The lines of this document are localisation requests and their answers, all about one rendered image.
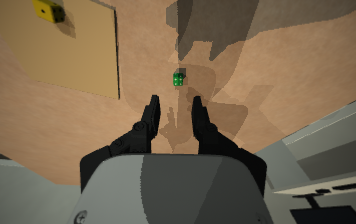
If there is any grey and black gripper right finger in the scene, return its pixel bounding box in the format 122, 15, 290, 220
191, 96, 267, 199

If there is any yellow die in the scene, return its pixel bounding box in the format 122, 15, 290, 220
32, 0, 64, 23

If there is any green die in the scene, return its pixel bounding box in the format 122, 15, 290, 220
173, 73, 183, 86

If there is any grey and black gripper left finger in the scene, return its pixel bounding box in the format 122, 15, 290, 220
80, 95, 161, 194

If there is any tan mat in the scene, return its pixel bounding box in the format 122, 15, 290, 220
0, 0, 119, 99

